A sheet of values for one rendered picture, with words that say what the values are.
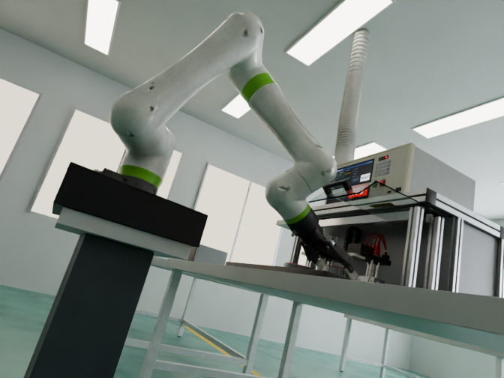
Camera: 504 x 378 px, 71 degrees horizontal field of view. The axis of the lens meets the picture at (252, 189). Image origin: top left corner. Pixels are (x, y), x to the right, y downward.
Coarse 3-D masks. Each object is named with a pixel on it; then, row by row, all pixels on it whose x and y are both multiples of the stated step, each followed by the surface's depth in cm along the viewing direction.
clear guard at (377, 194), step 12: (324, 192) 122; (336, 192) 113; (348, 192) 105; (360, 192) 99; (372, 192) 111; (384, 192) 109; (396, 192) 106; (360, 204) 125; (372, 204) 122; (384, 204) 119; (396, 204) 116; (408, 204) 113; (420, 204) 111
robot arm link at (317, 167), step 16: (256, 96) 111; (272, 96) 110; (256, 112) 114; (272, 112) 109; (288, 112) 108; (272, 128) 110; (288, 128) 107; (304, 128) 107; (288, 144) 107; (304, 144) 104; (320, 144) 107; (304, 160) 103; (320, 160) 101; (304, 176) 101; (320, 176) 101
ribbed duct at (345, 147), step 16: (368, 32) 338; (352, 48) 337; (368, 48) 339; (352, 64) 326; (352, 80) 319; (352, 96) 312; (352, 112) 306; (352, 128) 300; (336, 144) 298; (352, 144) 292; (336, 160) 283
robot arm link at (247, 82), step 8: (232, 72) 114; (240, 72) 112; (248, 72) 112; (256, 72) 112; (264, 72) 113; (232, 80) 117; (240, 80) 114; (248, 80) 112; (256, 80) 111; (264, 80) 111; (272, 80) 113; (240, 88) 115; (248, 88) 112; (256, 88) 111; (248, 96) 113
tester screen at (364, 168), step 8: (344, 168) 156; (352, 168) 151; (360, 168) 147; (368, 168) 142; (336, 176) 160; (344, 176) 154; (352, 176) 149; (352, 184) 147; (328, 200) 158; (336, 200) 153
